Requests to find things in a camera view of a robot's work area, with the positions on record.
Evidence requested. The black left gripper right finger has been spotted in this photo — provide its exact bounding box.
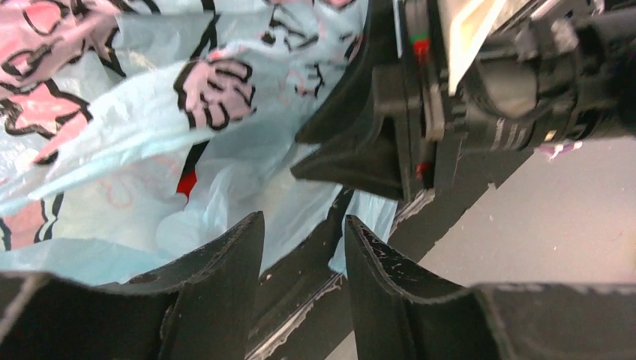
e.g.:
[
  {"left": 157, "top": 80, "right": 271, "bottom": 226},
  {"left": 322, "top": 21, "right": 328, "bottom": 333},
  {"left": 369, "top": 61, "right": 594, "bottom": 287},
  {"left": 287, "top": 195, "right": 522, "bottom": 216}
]
[{"left": 345, "top": 215, "right": 635, "bottom": 359}]

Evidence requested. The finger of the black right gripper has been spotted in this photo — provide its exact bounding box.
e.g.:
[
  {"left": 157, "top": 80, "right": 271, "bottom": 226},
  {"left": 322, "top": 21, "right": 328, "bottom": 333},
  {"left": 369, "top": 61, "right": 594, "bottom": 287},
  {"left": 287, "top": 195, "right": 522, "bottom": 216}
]
[{"left": 291, "top": 1, "right": 413, "bottom": 201}]

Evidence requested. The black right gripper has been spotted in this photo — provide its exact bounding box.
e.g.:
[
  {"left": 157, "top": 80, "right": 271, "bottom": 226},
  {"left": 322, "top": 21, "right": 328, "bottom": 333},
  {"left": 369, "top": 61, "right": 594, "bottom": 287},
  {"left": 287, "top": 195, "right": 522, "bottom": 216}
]
[{"left": 398, "top": 1, "right": 635, "bottom": 151}]

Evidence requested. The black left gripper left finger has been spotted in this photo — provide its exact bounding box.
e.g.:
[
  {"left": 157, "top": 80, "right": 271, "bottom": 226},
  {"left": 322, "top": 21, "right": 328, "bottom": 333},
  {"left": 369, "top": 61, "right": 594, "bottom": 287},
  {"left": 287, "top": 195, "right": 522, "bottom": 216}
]
[{"left": 1, "top": 212, "right": 265, "bottom": 359}]

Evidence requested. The blue printed plastic bag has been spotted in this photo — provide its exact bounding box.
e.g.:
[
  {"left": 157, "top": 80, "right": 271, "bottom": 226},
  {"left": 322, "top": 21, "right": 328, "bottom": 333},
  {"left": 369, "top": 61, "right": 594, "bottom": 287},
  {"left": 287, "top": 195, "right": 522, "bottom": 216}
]
[{"left": 1, "top": 1, "right": 368, "bottom": 285}]

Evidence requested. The red fake fruit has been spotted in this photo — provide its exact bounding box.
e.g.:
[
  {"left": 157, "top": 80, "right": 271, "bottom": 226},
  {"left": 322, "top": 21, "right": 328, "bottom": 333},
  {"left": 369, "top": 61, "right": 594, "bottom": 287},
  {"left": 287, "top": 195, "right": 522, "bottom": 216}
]
[{"left": 176, "top": 170, "right": 197, "bottom": 199}]

